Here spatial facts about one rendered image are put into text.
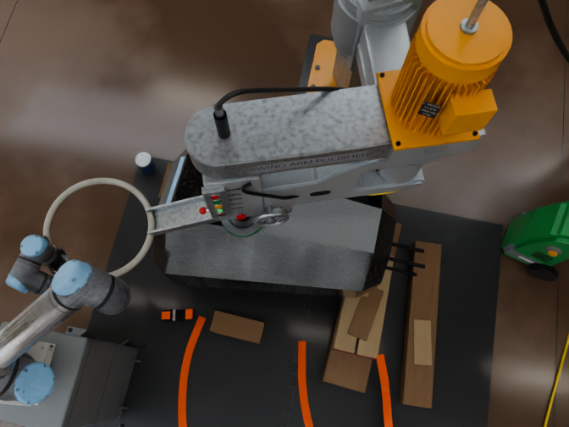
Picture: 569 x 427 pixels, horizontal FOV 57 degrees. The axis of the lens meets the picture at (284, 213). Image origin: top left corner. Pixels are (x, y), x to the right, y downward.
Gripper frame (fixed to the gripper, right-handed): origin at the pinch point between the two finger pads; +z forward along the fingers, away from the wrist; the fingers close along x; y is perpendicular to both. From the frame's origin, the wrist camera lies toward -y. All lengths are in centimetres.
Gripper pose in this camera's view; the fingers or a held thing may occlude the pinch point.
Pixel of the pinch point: (59, 261)
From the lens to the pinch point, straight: 259.6
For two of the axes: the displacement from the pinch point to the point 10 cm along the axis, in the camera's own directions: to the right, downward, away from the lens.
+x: 7.8, -5.7, 2.6
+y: 6.2, 7.6, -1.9
